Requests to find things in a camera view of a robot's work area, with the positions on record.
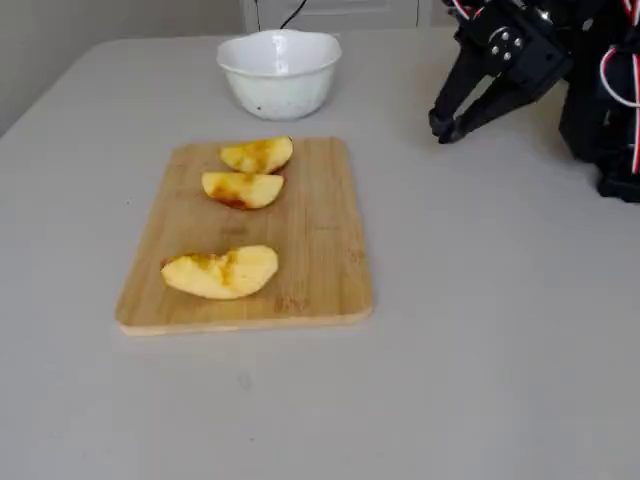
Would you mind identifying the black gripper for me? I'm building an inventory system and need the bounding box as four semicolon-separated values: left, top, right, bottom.
428;0;574;145

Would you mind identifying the white bowl with butterfly print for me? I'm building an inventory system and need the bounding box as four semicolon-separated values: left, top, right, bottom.
216;28;343;121

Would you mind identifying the wooden cutting board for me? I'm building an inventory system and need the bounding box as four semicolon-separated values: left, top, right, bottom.
114;136;374;336

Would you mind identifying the large apple slice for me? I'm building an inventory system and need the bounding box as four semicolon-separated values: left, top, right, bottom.
160;244;280;301

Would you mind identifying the red servo wire bundle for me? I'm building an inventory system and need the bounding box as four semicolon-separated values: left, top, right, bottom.
598;0;640;175

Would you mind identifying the thin black cable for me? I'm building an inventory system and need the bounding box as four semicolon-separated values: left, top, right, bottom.
278;0;309;30

